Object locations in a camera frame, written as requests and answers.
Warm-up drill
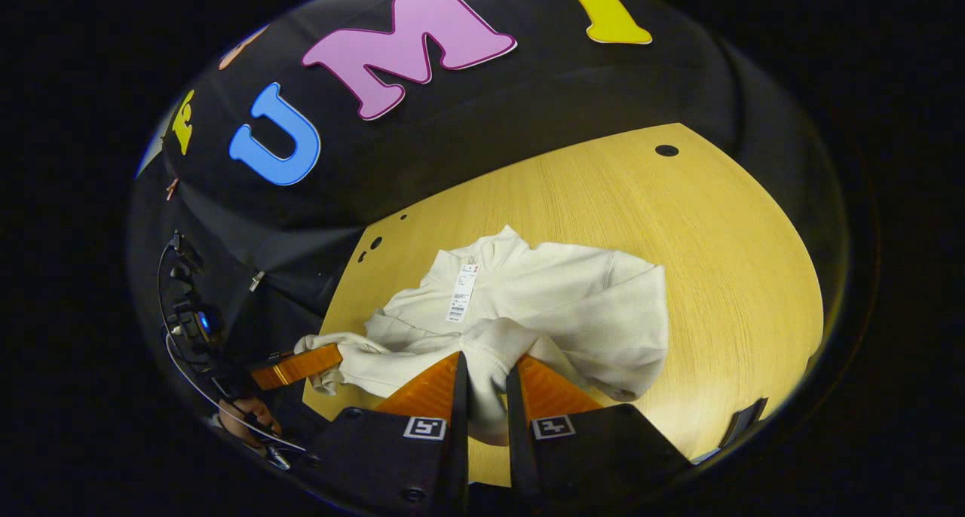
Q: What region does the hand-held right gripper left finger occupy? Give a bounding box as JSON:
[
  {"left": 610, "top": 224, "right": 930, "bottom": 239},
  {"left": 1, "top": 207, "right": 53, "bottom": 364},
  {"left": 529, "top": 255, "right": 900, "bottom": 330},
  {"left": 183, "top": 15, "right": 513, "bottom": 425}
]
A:
[{"left": 302, "top": 350, "right": 471, "bottom": 514}]

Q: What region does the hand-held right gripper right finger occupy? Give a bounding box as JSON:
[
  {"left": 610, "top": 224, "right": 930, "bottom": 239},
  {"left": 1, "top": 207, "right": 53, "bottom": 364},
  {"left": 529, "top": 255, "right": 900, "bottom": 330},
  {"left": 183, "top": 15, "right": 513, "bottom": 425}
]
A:
[{"left": 504, "top": 353, "right": 691, "bottom": 512}]

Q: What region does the cream white sweatshirt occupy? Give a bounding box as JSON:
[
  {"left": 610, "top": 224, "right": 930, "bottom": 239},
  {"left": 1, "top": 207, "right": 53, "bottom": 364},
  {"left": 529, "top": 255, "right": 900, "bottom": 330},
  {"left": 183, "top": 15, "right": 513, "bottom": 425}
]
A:
[{"left": 294, "top": 225, "right": 670, "bottom": 448}]

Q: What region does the white paper hang tag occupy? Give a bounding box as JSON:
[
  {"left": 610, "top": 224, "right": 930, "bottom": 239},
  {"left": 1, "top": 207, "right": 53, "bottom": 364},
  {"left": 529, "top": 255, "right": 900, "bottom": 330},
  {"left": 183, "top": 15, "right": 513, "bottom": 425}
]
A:
[{"left": 446, "top": 263, "right": 480, "bottom": 324}]

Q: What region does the black backdrop cloth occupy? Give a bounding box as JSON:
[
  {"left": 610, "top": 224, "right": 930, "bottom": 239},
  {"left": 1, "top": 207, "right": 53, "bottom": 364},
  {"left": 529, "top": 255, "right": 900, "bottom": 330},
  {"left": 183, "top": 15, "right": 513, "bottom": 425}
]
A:
[{"left": 128, "top": 0, "right": 853, "bottom": 367}]

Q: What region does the left gripper white cable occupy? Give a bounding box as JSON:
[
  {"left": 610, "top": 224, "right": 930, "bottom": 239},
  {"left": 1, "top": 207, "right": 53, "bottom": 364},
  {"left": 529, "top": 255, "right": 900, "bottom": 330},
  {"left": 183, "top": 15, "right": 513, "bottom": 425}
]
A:
[{"left": 157, "top": 242, "right": 306, "bottom": 454}]

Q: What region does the black bracket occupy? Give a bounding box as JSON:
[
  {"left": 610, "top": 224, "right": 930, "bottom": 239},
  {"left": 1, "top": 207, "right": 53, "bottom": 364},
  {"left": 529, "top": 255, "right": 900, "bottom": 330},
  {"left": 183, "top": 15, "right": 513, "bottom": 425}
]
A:
[{"left": 720, "top": 398, "right": 770, "bottom": 448}]

